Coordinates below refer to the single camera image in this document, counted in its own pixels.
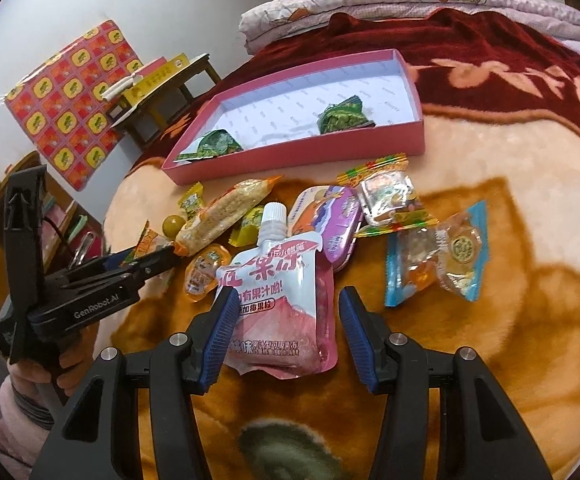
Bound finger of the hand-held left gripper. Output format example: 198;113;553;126
67;251;138;275
90;246;181;288

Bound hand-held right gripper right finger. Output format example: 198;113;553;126
338;286;555;480

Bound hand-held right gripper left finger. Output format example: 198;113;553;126
30;287;243;480

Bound orange edged gummy packet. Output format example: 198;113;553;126
122;220;175;266

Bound brown round jelly cup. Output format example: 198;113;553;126
162;215;187;238

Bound orange jelly cup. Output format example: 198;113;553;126
184;243;232;303

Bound white pink jelly pouch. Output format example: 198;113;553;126
215;202;339;377

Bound long cracker packet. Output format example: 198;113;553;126
174;175;283;257

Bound yellow green candy packet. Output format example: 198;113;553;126
229;206;265;247

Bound purple tin box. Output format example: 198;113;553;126
288;185;363;273

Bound clear packet with round label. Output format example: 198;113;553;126
435;201;489;302

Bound green snack packet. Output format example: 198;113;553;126
318;96;375;135
174;130;245;162

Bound rainbow edged gummy packet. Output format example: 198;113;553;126
336;154;439;238

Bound pink cardboard box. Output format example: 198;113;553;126
161;49;427;187

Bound person's left hand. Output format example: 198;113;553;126
7;325;101;406

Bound metal carabiner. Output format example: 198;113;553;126
67;232;97;268

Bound wooden stool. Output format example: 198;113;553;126
107;54;223;152

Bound red yellow patterned board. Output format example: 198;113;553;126
4;20;143;192

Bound white long object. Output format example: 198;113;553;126
101;74;143;100

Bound yellow flat box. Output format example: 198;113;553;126
120;54;191;106

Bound maroon printed blanket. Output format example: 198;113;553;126
102;7;580;480

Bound folded pink quilt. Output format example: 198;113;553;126
239;0;580;56

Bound black cable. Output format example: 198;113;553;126
42;217;78;261

